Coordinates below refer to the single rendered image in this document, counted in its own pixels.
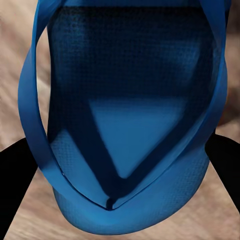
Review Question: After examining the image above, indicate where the sandal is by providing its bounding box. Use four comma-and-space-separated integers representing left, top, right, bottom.
18, 0, 232, 236

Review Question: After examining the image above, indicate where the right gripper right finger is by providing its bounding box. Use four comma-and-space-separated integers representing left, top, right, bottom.
204, 133, 240, 212

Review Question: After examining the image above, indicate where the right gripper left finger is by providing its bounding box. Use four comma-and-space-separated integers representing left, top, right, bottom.
0, 137, 39, 240

